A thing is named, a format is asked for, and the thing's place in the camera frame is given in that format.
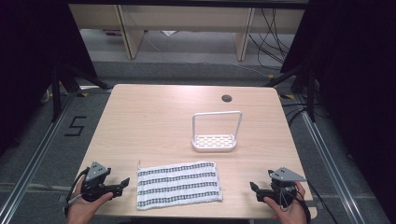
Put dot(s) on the person's left hand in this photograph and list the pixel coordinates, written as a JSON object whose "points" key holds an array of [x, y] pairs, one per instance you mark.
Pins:
{"points": [[82, 208]]}

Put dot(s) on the white striped towel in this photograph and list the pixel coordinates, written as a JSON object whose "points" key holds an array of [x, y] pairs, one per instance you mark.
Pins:
{"points": [[178, 184]]}

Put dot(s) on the black curtain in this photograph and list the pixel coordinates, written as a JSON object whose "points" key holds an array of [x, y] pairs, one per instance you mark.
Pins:
{"points": [[358, 77], [31, 62]]}

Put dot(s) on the beige wooden desk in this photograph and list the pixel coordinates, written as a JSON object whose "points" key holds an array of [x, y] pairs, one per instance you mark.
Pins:
{"points": [[186, 17]]}

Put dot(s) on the person's right hand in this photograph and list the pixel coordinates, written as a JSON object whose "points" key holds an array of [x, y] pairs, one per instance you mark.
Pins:
{"points": [[288, 214]]}

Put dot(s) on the aluminium floor rail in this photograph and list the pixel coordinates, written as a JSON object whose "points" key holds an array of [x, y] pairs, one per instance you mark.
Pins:
{"points": [[34, 158], [330, 161]]}

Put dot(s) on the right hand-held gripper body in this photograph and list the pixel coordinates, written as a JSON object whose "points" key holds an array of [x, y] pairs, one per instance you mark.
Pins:
{"points": [[281, 186]]}

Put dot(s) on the yellow black hazard tape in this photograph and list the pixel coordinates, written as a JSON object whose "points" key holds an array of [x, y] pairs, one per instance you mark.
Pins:
{"points": [[287, 96], [82, 94]]}

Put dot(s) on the black metal stand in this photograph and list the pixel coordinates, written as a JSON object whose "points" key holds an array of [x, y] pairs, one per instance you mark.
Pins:
{"points": [[57, 93], [309, 93]]}

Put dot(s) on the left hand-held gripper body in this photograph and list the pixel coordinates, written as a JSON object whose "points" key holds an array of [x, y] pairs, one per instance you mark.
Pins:
{"points": [[95, 183]]}

